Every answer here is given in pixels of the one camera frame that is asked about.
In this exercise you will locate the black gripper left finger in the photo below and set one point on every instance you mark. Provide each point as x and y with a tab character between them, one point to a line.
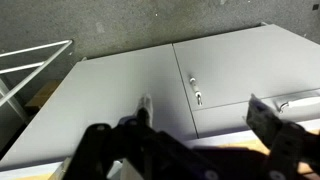
144	109

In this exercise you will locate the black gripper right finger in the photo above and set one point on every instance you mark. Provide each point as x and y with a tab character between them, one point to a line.
262	120

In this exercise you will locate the grey cabinet door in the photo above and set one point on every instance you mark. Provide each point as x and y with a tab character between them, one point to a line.
103	90

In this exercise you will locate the silver drawer handle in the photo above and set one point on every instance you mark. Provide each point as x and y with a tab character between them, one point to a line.
299	103

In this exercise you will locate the silver door handle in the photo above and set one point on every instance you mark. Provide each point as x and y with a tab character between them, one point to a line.
196	90

